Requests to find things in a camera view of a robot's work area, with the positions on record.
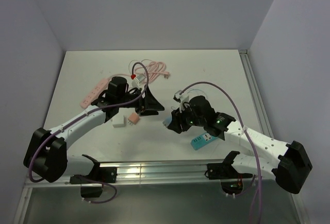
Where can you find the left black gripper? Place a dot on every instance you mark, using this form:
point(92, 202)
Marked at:
point(148, 106)

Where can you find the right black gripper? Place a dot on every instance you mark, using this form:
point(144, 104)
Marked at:
point(177, 116)

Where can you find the teal power strip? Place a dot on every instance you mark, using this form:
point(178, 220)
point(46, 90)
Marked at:
point(201, 141)

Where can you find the light blue charger plug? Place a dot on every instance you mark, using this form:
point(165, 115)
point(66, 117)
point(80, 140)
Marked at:
point(167, 121)

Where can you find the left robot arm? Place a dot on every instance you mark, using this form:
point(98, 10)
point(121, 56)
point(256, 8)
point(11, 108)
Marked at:
point(46, 157)

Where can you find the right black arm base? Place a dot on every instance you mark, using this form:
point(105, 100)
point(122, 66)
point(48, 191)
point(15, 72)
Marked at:
point(231, 181)

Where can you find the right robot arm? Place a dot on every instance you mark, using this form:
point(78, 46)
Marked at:
point(286, 163)

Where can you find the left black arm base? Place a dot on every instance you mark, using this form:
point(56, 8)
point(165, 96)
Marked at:
point(92, 185)

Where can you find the salmon pink charger plug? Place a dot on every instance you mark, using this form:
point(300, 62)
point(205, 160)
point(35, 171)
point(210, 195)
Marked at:
point(133, 119)

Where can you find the white charger plug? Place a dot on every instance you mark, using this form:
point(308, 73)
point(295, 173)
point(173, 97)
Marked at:
point(118, 121)

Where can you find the pink power strip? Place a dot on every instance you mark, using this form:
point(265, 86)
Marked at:
point(94, 93)

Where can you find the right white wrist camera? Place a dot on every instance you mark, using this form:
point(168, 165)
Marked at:
point(181, 98)

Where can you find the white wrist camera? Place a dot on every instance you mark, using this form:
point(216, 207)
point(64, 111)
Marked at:
point(181, 98)
point(137, 80)

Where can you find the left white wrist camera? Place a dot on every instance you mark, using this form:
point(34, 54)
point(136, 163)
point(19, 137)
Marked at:
point(137, 80)

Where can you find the aluminium front rail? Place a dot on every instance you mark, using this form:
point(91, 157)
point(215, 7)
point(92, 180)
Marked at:
point(162, 172)

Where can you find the aluminium side rail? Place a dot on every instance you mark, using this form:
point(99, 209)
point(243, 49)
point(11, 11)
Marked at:
point(256, 96)

